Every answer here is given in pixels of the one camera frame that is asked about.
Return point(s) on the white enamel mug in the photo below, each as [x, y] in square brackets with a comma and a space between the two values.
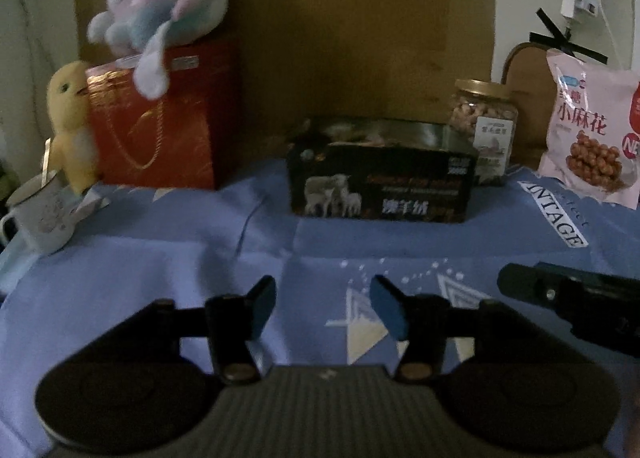
[42, 210]

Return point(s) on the brown wooden chair back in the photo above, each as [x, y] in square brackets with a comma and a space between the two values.
[533, 91]

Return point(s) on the glass jar with gold lid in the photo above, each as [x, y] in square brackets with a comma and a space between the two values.
[485, 115]

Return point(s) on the pink fried twist snack bag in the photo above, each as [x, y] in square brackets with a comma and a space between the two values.
[593, 133]

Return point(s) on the pastel unicorn plush toy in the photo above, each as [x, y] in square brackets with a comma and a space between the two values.
[147, 28]

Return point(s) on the yellow duck plush toy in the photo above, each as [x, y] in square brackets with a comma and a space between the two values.
[73, 149]

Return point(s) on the large brown cardboard sheet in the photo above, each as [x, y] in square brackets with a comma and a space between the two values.
[373, 58]

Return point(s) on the red gift bag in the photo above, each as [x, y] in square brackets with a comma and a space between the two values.
[171, 142]

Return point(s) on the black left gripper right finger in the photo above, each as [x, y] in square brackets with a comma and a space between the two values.
[420, 321]

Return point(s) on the black storage box with sheep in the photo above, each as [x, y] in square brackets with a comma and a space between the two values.
[396, 170]

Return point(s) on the blue patterned tablecloth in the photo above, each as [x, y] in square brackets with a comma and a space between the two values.
[190, 245]

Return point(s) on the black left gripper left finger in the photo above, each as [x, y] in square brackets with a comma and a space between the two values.
[233, 320]

